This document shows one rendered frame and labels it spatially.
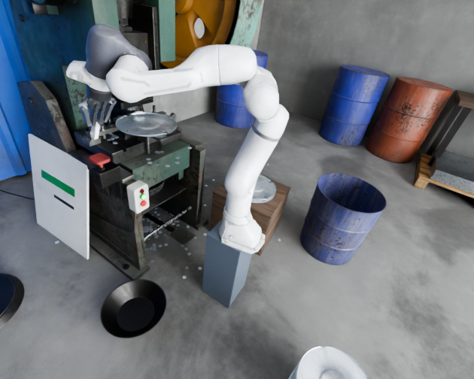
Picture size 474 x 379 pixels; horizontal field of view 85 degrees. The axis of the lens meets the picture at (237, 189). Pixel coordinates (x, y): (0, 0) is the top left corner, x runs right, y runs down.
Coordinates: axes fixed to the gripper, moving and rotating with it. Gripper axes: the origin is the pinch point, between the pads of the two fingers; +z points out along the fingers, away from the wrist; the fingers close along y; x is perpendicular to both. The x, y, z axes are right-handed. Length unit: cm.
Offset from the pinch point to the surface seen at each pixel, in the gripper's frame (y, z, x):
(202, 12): 69, -31, 26
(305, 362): 11, 15, -118
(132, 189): 5.8, 18.5, -20.0
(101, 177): -2.5, 15.6, -10.3
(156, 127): 32.7, 10.3, 0.8
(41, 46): 12, 7, 57
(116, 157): 11.9, 21.4, -0.4
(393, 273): 113, 25, -154
